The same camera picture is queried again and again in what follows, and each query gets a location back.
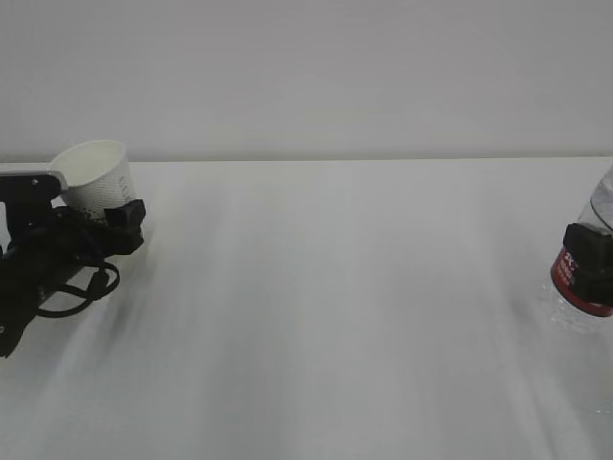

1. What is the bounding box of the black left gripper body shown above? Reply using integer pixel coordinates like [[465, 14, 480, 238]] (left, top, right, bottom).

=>
[[1, 219, 120, 358]]

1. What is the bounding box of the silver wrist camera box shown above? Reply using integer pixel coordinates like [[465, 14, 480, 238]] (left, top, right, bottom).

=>
[[1, 171, 68, 238]]

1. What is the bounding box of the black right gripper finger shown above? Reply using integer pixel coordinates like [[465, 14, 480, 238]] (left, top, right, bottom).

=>
[[563, 223, 612, 306]]

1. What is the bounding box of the white paper cup green logo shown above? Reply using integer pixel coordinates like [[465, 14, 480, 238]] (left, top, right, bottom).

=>
[[49, 140, 137, 220]]

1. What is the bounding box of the clear water bottle red label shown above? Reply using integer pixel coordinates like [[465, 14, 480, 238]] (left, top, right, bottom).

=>
[[547, 171, 612, 333]]

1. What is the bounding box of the black camera cable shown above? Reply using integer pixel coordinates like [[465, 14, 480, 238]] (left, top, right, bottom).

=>
[[35, 261, 121, 318]]

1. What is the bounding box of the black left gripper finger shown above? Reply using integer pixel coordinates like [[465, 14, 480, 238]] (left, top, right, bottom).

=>
[[98, 199, 146, 257]]

